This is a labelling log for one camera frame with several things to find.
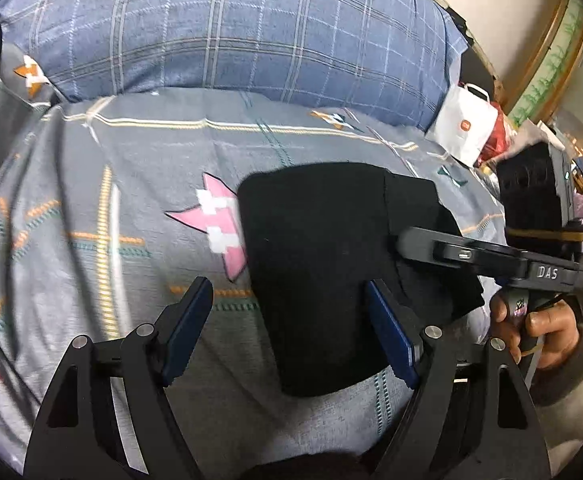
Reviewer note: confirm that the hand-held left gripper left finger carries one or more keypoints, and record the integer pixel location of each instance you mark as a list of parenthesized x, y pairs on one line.
[(191, 330)]

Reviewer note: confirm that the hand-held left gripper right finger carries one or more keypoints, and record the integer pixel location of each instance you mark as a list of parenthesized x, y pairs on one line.
[(391, 335)]

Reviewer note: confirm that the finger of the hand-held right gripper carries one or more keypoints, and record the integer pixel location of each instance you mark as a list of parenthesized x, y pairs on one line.
[(416, 245)]

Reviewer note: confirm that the black pants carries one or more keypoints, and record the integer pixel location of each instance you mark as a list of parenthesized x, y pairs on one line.
[(316, 260)]

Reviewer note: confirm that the person's right forearm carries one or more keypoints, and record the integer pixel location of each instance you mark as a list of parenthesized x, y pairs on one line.
[(571, 410)]

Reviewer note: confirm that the person's right hand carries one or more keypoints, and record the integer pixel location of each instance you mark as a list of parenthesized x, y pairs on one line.
[(554, 330)]

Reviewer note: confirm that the red plastic bag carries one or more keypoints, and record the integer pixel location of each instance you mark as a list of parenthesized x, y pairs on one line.
[(499, 135)]

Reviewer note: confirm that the white paper bag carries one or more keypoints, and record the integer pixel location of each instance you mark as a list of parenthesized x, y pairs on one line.
[(461, 127)]

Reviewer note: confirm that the dark cloth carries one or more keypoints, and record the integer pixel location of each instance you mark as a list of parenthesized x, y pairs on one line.
[(474, 70)]

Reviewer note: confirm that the grey printed bed sheet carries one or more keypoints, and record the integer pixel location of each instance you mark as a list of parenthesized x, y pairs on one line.
[(121, 170)]

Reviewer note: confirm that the blue plaid pillow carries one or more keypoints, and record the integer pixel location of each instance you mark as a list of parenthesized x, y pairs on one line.
[(251, 35)]

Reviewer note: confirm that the wooden door frame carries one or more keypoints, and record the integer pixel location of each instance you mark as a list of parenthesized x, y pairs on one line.
[(546, 60)]

